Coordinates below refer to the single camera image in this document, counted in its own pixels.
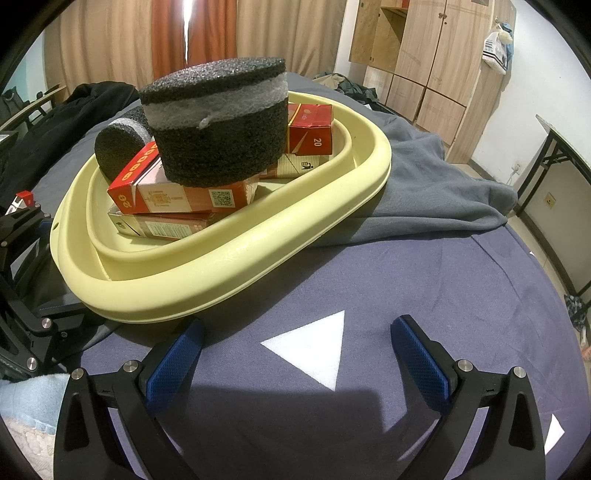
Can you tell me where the brown and cream cigarette carton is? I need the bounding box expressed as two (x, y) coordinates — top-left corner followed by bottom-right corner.
(107, 205), (220, 241)

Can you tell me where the pink floral cloth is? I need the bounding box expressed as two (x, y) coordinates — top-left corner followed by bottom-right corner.
(0, 415), (62, 480)

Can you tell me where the wooden wardrobe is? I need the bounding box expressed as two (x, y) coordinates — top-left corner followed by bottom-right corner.
(348, 0), (517, 165)

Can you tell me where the large black foam cylinder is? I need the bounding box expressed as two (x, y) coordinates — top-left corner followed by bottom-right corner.
(138, 57), (290, 188)

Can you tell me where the black jacket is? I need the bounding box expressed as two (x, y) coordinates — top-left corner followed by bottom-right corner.
(0, 80), (141, 160)

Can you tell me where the pile of dark clothes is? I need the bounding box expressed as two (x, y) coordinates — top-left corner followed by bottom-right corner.
(312, 71), (386, 110)

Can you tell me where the red gold-striped cigarette carton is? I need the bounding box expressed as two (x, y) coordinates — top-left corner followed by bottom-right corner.
(285, 103), (334, 156)

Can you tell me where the white striped plastic bag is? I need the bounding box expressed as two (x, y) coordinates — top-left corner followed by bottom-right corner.
(481, 21), (514, 75)

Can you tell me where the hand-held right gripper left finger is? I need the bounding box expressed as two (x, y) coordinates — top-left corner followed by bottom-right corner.
(54, 318), (206, 480)

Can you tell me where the tan curtain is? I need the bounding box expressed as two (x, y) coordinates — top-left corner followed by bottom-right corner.
(44, 0), (348, 93)

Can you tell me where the light blue towel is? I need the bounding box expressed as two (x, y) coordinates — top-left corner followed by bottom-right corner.
(0, 373), (71, 426)

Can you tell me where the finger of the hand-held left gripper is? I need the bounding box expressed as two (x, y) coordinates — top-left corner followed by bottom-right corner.
(0, 207), (52, 278)
(9, 295), (88, 371)

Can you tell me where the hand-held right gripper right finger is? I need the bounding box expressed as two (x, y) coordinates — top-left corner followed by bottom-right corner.
(390, 315), (546, 480)

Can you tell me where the pale yellow plastic basin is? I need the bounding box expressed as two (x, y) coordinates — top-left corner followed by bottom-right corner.
(51, 90), (393, 326)

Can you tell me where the black folding table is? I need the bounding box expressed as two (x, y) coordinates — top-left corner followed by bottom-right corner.
(512, 113), (591, 298)

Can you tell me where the small foam roll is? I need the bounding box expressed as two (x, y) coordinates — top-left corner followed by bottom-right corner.
(94, 106), (154, 182)

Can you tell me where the red and white cigarette carton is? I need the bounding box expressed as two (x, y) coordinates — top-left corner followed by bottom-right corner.
(106, 141), (260, 216)

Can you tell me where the plaid cloth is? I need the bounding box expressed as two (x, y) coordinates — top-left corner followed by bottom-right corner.
(564, 294), (591, 334)

